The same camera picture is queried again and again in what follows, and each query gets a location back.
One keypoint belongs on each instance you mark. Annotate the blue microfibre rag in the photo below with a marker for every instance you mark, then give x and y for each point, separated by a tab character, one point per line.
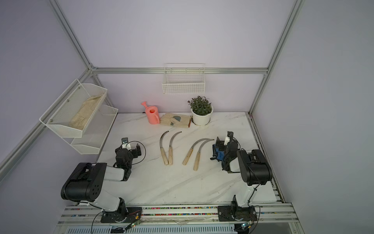
218	152

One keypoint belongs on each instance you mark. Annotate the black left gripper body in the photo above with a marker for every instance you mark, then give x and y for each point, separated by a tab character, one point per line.
133	151

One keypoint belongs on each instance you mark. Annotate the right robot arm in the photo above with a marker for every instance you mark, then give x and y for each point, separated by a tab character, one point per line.
253	167

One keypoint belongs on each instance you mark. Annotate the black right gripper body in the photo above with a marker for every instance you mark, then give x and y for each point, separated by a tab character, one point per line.
217	145

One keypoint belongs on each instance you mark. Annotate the white mesh shelf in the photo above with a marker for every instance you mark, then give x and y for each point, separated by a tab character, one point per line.
96	133
58	115

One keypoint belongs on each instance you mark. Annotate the lower white mesh shelf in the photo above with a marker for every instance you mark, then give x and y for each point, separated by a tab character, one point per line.
96	133

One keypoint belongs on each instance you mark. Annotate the upper white mesh shelf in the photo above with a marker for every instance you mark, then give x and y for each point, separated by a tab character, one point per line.
58	115

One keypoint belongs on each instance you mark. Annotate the beige glove in shelf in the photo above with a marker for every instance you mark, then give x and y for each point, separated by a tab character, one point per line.
82	117

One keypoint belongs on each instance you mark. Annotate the white wire wall basket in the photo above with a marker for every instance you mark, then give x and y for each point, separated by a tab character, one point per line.
184	78

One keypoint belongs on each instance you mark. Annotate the pink watering can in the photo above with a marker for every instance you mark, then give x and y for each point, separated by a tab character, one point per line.
151	113

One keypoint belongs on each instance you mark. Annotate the aluminium front rail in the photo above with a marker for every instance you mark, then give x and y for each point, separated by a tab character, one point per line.
179	214

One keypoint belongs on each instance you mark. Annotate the potted green plant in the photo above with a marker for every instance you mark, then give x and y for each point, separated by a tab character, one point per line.
201	109

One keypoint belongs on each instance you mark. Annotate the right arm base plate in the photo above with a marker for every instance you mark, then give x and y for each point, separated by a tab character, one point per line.
228	213

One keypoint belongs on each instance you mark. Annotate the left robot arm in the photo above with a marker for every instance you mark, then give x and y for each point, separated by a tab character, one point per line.
85	184

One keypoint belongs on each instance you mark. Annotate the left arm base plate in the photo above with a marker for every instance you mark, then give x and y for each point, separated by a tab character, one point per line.
128	215

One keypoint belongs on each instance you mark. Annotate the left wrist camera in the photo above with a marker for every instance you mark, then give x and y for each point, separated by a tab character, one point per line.
125	142

